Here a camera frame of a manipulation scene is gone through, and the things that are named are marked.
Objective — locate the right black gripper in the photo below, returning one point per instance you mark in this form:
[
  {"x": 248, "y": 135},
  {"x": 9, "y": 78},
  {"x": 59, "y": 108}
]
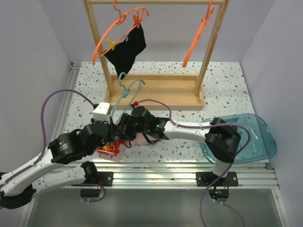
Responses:
[{"x": 127, "y": 134}]

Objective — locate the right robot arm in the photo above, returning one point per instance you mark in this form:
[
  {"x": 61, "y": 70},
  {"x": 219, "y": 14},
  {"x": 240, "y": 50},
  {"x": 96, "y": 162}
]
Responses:
[{"x": 162, "y": 128}]

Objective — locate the red bin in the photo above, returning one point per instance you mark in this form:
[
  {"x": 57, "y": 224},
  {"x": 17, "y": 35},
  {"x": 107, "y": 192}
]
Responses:
[{"x": 117, "y": 151}]

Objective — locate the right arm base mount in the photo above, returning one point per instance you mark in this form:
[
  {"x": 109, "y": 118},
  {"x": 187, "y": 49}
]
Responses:
[{"x": 204, "y": 179}]

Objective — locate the wooden clothes rack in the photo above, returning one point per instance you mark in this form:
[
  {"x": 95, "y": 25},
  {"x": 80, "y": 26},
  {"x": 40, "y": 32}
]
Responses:
[{"x": 179, "y": 90}]

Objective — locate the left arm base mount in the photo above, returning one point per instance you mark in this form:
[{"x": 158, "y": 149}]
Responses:
[{"x": 93, "y": 177}]

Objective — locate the orange hanger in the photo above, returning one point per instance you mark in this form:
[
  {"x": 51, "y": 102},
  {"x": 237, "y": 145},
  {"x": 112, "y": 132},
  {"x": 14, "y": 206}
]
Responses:
[
  {"x": 204, "y": 22},
  {"x": 101, "y": 43}
]

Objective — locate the blue transparent tray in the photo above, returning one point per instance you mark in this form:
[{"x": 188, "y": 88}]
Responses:
[{"x": 247, "y": 137}]

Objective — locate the black underwear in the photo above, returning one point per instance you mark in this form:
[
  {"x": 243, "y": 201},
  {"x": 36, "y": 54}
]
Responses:
[{"x": 124, "y": 53}]

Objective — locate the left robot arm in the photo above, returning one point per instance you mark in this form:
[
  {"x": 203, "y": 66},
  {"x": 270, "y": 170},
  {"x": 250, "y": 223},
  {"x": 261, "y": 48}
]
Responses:
[{"x": 34, "y": 178}]

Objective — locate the yellow clip on left hanger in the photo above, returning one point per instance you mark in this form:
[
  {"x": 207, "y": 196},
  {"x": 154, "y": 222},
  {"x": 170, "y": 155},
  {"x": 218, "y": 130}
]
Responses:
[{"x": 111, "y": 43}]

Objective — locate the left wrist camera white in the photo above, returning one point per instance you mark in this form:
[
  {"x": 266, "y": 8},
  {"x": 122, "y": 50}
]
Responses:
[{"x": 102, "y": 112}]

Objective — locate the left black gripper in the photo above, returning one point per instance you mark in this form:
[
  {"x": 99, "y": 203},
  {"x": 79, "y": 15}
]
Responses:
[{"x": 112, "y": 132}]

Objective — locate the teal hanger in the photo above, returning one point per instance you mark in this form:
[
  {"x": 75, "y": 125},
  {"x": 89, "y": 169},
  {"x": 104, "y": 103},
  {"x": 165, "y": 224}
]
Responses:
[{"x": 125, "y": 94}]

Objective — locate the orange clip on left hanger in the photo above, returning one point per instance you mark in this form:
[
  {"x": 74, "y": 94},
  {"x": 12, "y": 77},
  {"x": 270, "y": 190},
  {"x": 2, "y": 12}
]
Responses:
[{"x": 137, "y": 20}]

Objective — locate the pink underwear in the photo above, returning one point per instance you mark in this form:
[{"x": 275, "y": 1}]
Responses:
[{"x": 141, "y": 139}]

